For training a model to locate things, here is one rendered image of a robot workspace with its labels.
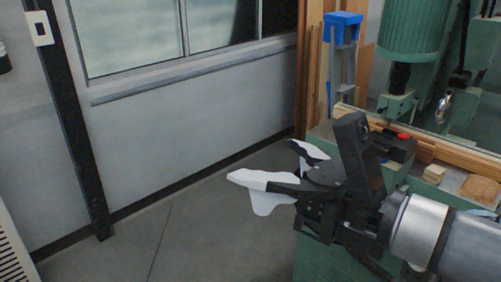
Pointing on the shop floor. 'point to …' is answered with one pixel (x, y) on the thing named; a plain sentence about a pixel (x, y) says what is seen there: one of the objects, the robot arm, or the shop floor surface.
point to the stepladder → (341, 21)
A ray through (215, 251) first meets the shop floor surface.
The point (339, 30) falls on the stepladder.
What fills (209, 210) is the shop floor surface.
